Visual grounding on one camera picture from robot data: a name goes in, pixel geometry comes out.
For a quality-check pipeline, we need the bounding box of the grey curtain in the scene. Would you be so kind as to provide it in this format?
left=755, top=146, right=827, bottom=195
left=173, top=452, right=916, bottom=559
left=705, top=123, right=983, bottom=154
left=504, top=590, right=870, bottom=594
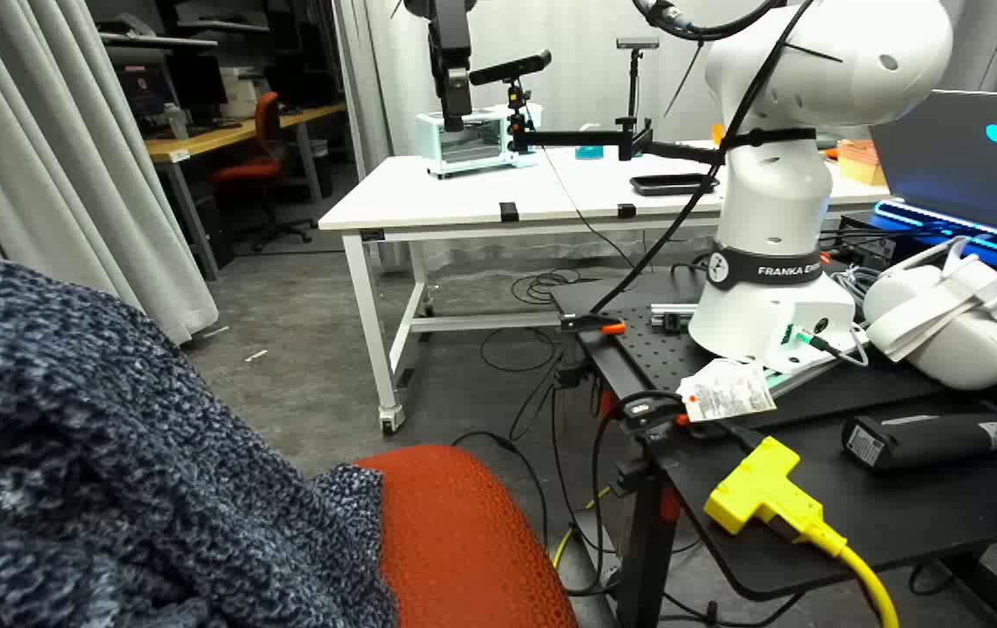
left=0, top=0, right=223, bottom=351

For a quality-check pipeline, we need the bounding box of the black stand post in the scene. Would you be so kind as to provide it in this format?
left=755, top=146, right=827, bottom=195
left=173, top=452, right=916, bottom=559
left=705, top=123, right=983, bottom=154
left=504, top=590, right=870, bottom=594
left=614, top=32, right=664, bottom=127

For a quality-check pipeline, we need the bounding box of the orange-handled clamp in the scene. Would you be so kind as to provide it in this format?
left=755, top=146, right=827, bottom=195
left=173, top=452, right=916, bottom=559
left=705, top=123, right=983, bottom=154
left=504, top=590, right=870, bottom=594
left=568, top=310, right=632, bottom=346

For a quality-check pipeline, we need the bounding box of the white metal-leg table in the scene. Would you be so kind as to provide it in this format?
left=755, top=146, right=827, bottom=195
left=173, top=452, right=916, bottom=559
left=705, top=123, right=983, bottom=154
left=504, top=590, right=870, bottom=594
left=317, top=140, right=897, bottom=435

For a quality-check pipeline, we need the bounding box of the teal clear box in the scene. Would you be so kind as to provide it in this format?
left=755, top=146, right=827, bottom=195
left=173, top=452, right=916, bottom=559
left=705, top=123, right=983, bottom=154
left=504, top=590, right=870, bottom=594
left=415, top=110, right=521, bottom=183

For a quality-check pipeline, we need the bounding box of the black electronics box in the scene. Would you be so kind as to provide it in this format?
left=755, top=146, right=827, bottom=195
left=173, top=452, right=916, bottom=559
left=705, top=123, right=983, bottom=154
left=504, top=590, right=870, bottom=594
left=833, top=214, right=903, bottom=273

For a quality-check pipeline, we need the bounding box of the dark storage shelving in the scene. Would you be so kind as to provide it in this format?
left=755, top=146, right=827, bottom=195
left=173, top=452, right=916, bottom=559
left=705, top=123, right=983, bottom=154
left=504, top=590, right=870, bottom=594
left=88, top=0, right=353, bottom=134

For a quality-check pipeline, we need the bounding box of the grey open laptop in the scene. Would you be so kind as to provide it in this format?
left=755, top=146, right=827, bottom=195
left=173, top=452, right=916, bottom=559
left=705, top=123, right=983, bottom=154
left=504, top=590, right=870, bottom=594
left=863, top=89, right=997, bottom=282

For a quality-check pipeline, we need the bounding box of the white paper tag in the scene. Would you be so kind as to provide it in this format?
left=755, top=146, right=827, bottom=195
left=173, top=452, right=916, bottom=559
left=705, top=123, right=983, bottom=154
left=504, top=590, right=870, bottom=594
left=674, top=355, right=781, bottom=425

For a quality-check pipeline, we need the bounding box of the orange object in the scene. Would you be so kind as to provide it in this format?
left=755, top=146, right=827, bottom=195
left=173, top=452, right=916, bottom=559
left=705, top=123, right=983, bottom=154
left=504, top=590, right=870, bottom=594
left=827, top=137, right=894, bottom=194

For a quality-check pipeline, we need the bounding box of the white VR headset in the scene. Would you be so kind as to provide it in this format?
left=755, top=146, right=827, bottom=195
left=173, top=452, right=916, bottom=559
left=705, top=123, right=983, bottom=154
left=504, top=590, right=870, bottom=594
left=861, top=239, right=997, bottom=394

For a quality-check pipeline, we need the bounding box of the orange fabric chair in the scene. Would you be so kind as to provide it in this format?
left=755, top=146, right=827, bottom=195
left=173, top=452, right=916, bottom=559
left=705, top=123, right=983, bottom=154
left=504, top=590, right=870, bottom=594
left=355, top=445, right=582, bottom=628

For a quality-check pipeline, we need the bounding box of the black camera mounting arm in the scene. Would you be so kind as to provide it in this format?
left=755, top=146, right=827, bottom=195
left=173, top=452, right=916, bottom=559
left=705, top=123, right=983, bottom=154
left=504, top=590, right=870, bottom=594
left=503, top=80, right=728, bottom=167

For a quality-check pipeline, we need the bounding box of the yellow plug with cable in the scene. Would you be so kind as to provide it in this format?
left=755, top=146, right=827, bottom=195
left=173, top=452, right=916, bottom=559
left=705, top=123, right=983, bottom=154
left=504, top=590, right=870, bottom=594
left=701, top=433, right=903, bottom=628

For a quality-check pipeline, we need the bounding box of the red office chair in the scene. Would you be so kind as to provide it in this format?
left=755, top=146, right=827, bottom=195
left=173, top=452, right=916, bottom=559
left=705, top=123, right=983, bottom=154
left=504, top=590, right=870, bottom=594
left=209, top=89, right=332, bottom=253

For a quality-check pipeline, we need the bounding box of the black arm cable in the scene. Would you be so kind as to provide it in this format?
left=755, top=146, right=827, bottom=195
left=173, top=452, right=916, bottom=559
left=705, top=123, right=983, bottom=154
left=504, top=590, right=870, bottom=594
left=616, top=0, right=824, bottom=319

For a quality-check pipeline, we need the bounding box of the white power strip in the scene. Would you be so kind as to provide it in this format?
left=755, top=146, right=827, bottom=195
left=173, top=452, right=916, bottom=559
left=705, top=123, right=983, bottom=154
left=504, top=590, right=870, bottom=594
left=740, top=327, right=874, bottom=394

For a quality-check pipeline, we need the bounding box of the black stereo camera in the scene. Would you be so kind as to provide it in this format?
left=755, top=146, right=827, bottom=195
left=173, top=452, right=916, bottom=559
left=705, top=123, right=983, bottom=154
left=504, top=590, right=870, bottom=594
left=468, top=48, right=553, bottom=90

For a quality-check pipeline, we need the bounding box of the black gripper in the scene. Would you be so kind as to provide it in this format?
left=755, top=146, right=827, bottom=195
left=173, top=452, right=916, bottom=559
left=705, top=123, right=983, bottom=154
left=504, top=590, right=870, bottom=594
left=425, top=0, right=479, bottom=134

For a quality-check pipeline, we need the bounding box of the black handheld device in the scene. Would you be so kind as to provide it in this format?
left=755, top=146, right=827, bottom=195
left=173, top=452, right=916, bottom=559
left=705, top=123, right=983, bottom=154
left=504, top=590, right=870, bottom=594
left=839, top=409, right=997, bottom=474

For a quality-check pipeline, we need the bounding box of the wooden desk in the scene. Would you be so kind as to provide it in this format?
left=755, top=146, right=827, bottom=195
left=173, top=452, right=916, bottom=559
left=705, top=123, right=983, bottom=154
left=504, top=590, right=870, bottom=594
left=143, top=102, right=353, bottom=282

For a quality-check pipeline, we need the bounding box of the blue knitted blanket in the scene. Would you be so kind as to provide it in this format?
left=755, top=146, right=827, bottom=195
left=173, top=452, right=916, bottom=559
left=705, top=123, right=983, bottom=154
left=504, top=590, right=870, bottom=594
left=0, top=246, right=400, bottom=628

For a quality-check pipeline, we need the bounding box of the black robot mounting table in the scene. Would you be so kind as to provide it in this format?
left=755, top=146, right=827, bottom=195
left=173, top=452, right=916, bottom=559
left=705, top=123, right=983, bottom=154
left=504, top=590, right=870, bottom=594
left=547, top=277, right=997, bottom=628

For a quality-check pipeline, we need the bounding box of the black phone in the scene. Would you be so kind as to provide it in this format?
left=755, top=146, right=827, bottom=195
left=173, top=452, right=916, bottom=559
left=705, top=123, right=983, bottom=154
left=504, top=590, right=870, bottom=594
left=628, top=173, right=721, bottom=198

